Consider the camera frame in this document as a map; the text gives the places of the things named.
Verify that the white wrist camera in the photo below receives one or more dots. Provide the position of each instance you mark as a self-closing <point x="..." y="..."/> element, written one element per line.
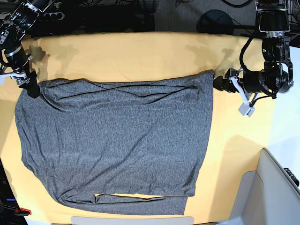
<point x="2" y="79"/>
<point x="246" y="110"/>

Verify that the white power strip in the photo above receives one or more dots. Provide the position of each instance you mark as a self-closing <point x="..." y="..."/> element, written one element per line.
<point x="53" y="16"/>

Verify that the black remote control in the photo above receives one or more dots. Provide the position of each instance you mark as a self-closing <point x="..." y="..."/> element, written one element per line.
<point x="292" y="176"/>

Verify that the grey plate at front edge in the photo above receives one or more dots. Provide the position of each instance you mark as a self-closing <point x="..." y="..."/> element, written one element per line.
<point x="76" y="220"/>

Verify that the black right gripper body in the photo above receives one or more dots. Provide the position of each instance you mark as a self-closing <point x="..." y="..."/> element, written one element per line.
<point x="17" y="67"/>

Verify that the red black clamp left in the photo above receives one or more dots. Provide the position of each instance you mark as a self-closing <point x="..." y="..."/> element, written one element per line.
<point x="22" y="212"/>

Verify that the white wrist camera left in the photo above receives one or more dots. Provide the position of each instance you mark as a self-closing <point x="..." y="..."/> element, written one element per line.
<point x="246" y="110"/>

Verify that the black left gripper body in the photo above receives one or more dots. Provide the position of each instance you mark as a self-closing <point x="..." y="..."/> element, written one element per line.
<point x="269" y="82"/>

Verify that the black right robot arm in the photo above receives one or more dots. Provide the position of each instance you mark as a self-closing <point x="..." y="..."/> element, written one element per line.
<point x="13" y="29"/>

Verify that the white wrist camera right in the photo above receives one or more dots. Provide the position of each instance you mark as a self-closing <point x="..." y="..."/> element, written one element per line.
<point x="2" y="79"/>

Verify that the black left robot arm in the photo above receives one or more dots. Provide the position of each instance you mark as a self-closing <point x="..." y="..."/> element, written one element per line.
<point x="272" y="16"/>

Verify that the dark round chair base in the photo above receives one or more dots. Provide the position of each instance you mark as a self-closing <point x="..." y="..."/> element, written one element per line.
<point x="215" y="22"/>

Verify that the white storage bin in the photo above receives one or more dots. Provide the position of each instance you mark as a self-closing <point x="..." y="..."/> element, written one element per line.
<point x="266" y="196"/>

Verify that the grey long-sleeve shirt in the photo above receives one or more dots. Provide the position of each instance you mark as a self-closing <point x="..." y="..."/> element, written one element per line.
<point x="132" y="148"/>

